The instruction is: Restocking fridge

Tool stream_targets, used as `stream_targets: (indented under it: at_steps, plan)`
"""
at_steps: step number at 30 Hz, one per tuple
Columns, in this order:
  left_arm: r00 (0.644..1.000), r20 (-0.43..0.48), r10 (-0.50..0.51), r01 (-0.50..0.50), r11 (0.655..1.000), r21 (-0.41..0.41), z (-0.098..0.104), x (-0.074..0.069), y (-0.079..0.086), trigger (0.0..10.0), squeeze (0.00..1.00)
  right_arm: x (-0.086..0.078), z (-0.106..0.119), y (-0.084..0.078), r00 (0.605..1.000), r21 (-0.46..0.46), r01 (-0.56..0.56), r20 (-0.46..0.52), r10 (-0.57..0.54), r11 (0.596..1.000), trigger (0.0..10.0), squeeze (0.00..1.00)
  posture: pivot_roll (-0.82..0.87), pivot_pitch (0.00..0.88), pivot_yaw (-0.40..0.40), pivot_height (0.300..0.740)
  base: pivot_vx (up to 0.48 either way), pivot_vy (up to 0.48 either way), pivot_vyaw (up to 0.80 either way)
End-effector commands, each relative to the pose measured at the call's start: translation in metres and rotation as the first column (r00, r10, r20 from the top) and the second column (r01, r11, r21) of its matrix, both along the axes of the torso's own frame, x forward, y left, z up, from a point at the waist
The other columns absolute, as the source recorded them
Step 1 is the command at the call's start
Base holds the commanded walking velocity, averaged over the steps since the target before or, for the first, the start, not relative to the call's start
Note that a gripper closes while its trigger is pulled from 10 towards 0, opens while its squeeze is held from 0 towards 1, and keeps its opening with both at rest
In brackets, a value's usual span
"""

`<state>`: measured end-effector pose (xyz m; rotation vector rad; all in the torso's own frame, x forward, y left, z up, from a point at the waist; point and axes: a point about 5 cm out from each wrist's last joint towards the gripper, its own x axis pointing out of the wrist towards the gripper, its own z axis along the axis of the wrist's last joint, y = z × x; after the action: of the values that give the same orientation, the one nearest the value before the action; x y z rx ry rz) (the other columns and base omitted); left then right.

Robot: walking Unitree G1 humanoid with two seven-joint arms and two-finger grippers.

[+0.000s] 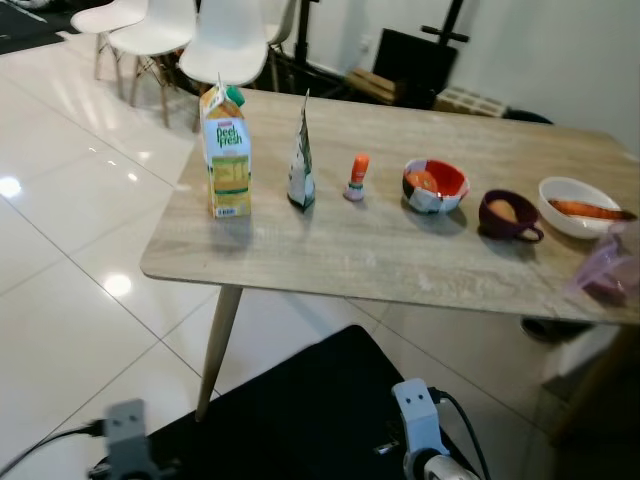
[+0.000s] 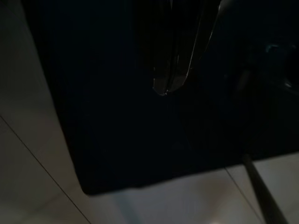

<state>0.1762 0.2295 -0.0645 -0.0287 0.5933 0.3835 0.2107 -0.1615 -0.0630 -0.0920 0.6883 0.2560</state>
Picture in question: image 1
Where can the white plastic chair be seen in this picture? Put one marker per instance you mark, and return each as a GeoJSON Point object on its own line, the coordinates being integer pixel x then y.
{"type": "Point", "coordinates": [105, 15]}
{"type": "Point", "coordinates": [228, 45]}
{"type": "Point", "coordinates": [155, 30]}

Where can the grey oak wooden table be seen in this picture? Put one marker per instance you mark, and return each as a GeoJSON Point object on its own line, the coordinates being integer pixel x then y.
{"type": "Point", "coordinates": [380, 250]}

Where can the black speaker box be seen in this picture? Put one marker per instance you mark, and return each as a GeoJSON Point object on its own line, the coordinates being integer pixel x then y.
{"type": "Point", "coordinates": [412, 60]}

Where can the round orange fruit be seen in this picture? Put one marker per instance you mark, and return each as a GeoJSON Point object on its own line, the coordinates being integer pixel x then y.
{"type": "Point", "coordinates": [503, 212]}

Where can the orange carrot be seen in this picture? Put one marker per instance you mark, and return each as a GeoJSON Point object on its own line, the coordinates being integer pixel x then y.
{"type": "Point", "coordinates": [585, 209]}

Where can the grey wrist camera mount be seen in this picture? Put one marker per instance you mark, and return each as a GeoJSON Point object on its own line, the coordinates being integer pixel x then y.
{"type": "Point", "coordinates": [417, 415]}
{"type": "Point", "coordinates": [127, 430]}

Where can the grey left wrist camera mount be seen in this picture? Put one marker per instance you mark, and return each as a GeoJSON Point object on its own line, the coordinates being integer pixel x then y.
{"type": "Point", "coordinates": [127, 430]}

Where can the white ceramic bowl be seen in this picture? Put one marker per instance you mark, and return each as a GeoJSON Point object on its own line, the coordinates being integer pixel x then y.
{"type": "Point", "coordinates": [570, 190]}

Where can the black metal stand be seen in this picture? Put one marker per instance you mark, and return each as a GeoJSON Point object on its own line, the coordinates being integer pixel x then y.
{"type": "Point", "coordinates": [447, 25]}

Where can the green white food pouch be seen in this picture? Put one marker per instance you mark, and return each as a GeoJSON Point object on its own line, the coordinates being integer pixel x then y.
{"type": "Point", "coordinates": [301, 165]}

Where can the red white patterned bowl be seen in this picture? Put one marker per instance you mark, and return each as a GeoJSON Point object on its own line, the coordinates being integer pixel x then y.
{"type": "Point", "coordinates": [440, 198]}

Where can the yellow green juice carton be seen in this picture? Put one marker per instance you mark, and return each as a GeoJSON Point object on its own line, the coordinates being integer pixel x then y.
{"type": "Point", "coordinates": [228, 160]}

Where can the black floor mat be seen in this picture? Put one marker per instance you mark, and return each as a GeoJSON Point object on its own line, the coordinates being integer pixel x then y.
{"type": "Point", "coordinates": [300, 420]}

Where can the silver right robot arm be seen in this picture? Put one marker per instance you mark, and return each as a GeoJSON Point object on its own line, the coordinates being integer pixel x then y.
{"type": "Point", "coordinates": [437, 470]}

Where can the dark purple mug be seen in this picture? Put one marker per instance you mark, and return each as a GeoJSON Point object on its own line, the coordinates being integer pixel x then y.
{"type": "Point", "coordinates": [500, 230]}

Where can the clear purple measuring cup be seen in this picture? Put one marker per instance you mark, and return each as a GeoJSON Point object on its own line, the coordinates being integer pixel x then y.
{"type": "Point", "coordinates": [605, 270]}

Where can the small orange capped bottle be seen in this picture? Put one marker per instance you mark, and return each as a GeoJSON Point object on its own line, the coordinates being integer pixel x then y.
{"type": "Point", "coordinates": [358, 175]}

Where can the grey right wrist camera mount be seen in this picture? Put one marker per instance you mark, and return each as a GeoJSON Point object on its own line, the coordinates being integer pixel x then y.
{"type": "Point", "coordinates": [417, 415]}

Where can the dark floor rug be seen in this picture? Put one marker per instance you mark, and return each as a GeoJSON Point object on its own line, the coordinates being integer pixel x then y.
{"type": "Point", "coordinates": [25, 25]}

